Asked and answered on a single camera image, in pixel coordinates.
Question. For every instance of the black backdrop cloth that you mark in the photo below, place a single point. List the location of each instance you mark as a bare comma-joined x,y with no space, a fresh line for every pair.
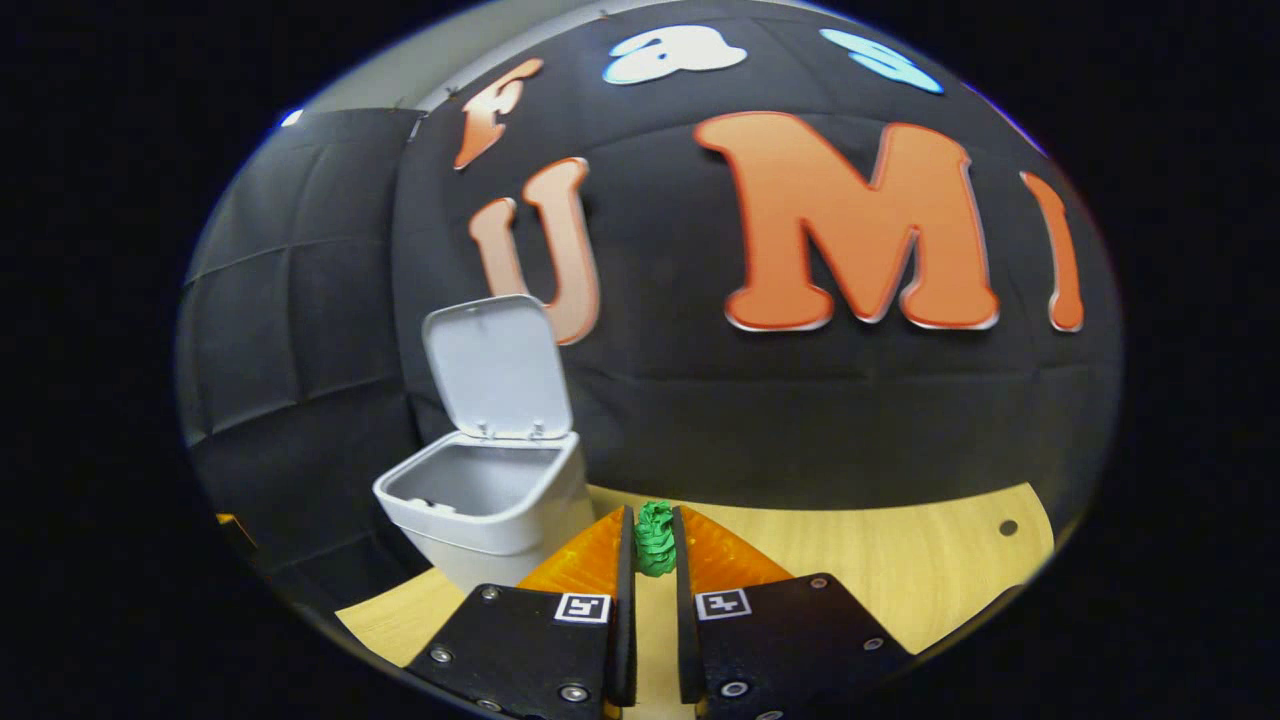
800,420

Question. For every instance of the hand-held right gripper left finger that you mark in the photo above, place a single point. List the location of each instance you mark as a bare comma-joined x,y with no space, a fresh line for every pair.
624,640

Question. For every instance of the green paper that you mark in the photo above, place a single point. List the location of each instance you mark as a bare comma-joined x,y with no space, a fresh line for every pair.
655,540

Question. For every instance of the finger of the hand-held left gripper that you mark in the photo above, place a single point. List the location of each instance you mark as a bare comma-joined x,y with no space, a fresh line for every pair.
238,528

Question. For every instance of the white desktop garbage bin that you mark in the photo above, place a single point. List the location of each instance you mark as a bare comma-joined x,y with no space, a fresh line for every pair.
490,370

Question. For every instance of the wooden desktop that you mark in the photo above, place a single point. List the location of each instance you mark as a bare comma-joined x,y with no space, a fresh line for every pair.
900,570

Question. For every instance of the black side cloth panel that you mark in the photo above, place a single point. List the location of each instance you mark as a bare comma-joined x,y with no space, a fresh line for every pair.
290,330

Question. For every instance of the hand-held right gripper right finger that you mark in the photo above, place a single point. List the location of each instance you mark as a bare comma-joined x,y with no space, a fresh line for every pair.
686,640

